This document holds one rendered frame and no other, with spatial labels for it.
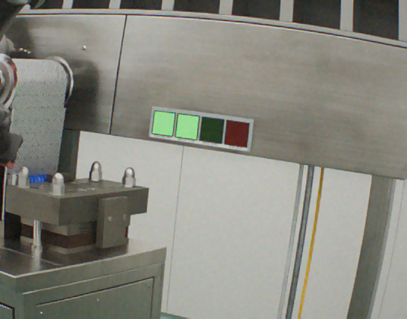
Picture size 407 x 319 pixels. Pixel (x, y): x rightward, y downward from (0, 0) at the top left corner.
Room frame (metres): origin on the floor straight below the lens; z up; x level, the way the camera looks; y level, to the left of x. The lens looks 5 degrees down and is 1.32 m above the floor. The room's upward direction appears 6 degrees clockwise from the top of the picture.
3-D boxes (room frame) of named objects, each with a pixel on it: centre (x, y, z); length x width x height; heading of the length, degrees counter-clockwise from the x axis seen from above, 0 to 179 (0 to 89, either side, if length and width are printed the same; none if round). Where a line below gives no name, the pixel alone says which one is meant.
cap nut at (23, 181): (2.02, 0.39, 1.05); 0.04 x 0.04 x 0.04
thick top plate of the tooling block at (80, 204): (2.15, 0.27, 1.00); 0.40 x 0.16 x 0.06; 155
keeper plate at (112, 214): (2.13, 0.18, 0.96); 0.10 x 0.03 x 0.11; 155
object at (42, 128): (2.16, 0.39, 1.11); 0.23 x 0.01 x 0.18; 155
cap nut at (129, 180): (2.28, 0.17, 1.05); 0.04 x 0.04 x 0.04
